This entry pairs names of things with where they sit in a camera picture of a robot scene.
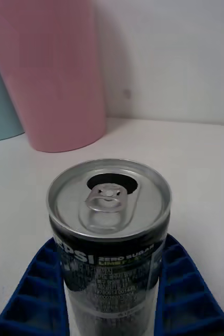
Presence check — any pink plastic bin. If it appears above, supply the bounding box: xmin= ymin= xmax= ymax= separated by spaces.
xmin=0 ymin=0 xmax=108 ymax=153

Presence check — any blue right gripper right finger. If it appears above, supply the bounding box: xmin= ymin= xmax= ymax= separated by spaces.
xmin=153 ymin=233 xmax=224 ymax=336

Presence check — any black drink can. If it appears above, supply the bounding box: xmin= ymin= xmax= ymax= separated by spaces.
xmin=46 ymin=158 xmax=172 ymax=336

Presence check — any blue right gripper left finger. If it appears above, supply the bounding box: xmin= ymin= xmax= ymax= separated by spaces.
xmin=0 ymin=235 xmax=71 ymax=336

